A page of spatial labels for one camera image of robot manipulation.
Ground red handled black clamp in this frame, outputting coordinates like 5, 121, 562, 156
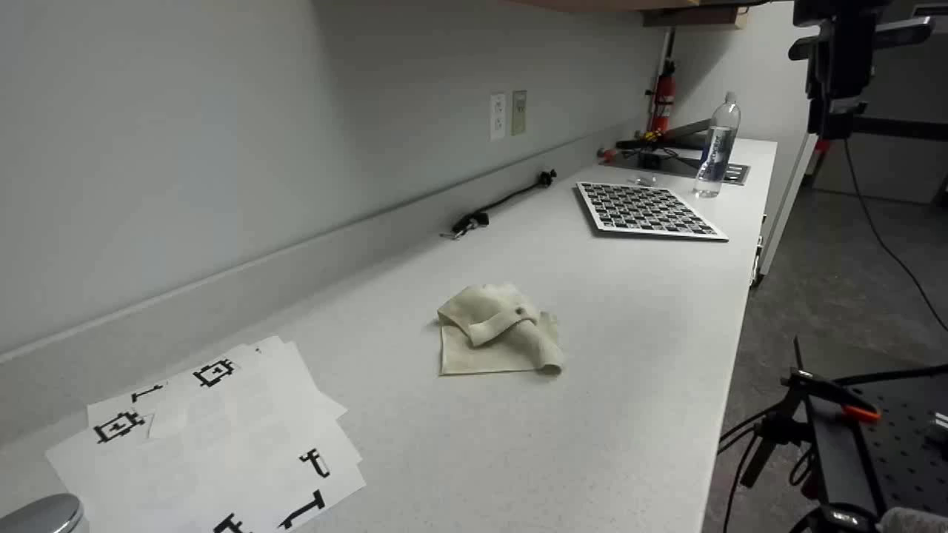
782, 364, 886, 427

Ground white printed marker paper sheets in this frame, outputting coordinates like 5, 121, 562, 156
40, 336, 368, 533

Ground clear plastic water bottle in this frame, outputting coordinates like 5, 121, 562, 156
694, 93, 744, 202

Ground grey padded object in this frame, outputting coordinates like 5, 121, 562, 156
876, 504, 948, 533

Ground checkerboard calibration board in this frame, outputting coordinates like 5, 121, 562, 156
572, 177, 731, 247

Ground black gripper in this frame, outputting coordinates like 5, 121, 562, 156
799, 0, 883, 100

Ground black stereo camera bar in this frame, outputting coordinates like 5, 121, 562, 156
784, 11, 937, 65

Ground thin black hanging cable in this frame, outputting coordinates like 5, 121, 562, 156
840, 136, 948, 336

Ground black rod tool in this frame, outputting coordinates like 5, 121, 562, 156
446, 167, 560, 241

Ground black tripod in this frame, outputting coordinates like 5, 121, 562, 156
717, 339, 892, 533

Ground red bar clamp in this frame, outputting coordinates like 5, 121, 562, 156
646, 28, 680, 140

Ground black camera stand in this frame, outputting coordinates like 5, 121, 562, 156
799, 99, 948, 195

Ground white wall outlet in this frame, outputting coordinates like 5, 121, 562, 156
489, 93, 508, 142

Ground beige cloth towel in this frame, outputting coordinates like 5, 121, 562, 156
436, 282, 568, 379

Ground black perforated breadboard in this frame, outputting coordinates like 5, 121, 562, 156
848, 379, 948, 515

